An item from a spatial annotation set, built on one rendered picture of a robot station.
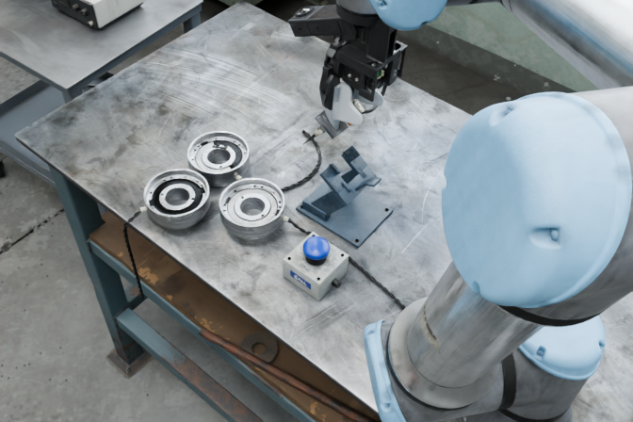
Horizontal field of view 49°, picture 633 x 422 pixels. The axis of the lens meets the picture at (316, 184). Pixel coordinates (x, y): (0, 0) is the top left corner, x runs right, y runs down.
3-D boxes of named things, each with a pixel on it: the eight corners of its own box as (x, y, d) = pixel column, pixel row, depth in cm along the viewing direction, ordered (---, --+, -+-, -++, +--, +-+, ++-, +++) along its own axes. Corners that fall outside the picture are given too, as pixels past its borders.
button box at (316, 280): (283, 277, 105) (282, 257, 101) (312, 249, 109) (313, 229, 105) (323, 306, 101) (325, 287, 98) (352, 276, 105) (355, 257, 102)
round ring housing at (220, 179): (177, 166, 120) (174, 149, 117) (226, 138, 125) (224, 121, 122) (213, 200, 115) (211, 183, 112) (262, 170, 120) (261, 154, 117)
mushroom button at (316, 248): (297, 266, 103) (297, 245, 100) (314, 250, 105) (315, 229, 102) (317, 280, 102) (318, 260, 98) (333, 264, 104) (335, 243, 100)
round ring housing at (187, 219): (202, 179, 118) (200, 162, 115) (219, 223, 112) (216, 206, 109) (141, 193, 116) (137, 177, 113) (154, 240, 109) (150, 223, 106)
